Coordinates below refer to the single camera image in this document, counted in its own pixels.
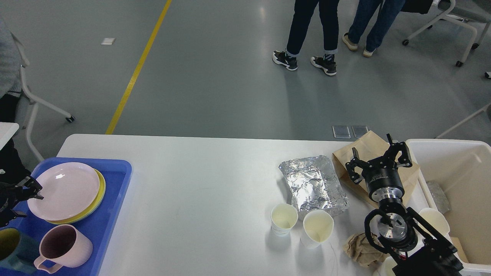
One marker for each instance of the person in blue jeans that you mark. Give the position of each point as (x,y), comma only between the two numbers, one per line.
(387,10)

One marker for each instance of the person in black trousers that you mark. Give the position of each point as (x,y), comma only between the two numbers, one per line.
(302,15)

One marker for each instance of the blue plastic tray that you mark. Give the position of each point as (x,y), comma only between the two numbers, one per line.
(97,227)

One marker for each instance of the white paper cup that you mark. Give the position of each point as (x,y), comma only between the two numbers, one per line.
(318,226)
(283,218)

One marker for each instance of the left white paper cup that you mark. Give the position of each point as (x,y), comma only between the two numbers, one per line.
(283,218)

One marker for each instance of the crumpled brown paper napkin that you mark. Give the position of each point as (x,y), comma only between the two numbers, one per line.
(359,250)

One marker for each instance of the left metal floor plate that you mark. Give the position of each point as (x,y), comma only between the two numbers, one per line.
(341,132)

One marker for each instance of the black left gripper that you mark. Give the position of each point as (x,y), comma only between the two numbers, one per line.
(28,188)

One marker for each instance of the pink plate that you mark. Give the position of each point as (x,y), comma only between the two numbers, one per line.
(68,189)

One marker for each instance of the white paper on floor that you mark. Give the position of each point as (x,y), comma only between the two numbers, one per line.
(108,41)

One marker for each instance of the brown paper bag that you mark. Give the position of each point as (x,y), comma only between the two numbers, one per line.
(371,146)

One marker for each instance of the crumpled aluminium foil tray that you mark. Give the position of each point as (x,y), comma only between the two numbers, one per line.
(314,185)

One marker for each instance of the white chair left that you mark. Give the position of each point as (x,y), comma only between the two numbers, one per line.
(27,110)

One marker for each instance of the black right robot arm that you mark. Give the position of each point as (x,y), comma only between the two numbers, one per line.
(414,244)

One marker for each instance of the white office chair right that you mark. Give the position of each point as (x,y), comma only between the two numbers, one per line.
(460,13)

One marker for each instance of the paper cup in bin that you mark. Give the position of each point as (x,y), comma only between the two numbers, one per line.
(436,220)

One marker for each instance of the yellow-green plate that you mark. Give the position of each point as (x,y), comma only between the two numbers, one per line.
(91,208)

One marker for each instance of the white cup bottom edge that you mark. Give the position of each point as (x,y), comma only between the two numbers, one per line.
(386,268)

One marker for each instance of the right metal floor plate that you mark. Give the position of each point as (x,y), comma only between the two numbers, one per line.
(359,131)

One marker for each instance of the white plastic bin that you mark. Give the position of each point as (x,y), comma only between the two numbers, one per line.
(462,168)

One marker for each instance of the metal floor plate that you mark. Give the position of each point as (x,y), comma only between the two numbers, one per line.
(341,132)
(359,131)

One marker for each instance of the pink mug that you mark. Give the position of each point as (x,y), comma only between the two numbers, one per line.
(63,245)

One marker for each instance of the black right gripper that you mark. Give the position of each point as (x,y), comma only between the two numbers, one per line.
(382,183)

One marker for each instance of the right white paper cup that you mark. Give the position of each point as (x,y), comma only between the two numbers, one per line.
(318,226)

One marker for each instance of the white chair leg right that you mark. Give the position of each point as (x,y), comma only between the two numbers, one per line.
(485,109)

